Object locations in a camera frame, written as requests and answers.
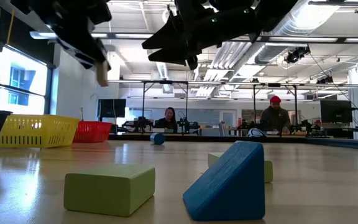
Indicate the long ceiling light bar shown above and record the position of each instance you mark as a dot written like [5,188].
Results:
[306,39]

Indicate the red plastic basket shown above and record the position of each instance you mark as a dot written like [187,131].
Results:
[92,132]

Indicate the red bottle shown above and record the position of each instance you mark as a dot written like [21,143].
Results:
[239,123]

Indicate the large window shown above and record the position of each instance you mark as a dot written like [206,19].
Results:
[20,84]

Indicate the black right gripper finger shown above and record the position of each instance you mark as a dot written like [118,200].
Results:
[169,37]
[176,56]

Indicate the black table frame rail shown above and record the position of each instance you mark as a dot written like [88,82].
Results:
[291,138]

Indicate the black metal station frame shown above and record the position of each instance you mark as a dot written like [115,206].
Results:
[295,105]
[143,105]

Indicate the green wooden block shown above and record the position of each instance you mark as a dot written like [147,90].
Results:
[268,171]

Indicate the yellow plastic basket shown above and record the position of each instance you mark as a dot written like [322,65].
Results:
[36,130]

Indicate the large green rectangular block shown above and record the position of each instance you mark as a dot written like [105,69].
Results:
[110,189]

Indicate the blue wooden cylinder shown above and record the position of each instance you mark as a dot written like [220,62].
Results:
[157,139]

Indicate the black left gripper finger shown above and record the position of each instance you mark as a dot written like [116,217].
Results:
[98,51]
[84,60]

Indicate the black ceiling camera cluster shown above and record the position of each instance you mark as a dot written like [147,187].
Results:
[295,55]
[325,80]

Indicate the blue wooden triangle prism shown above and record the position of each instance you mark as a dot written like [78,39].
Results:
[228,186]

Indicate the black computer monitor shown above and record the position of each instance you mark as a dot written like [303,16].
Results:
[112,108]
[336,111]

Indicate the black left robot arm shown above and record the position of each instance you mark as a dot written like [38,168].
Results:
[57,9]

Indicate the white and black ball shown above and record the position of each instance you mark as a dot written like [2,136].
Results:
[256,132]

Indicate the person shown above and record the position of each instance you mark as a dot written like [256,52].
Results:
[168,121]
[275,118]

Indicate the silver ventilation duct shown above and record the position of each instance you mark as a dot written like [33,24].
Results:
[291,28]

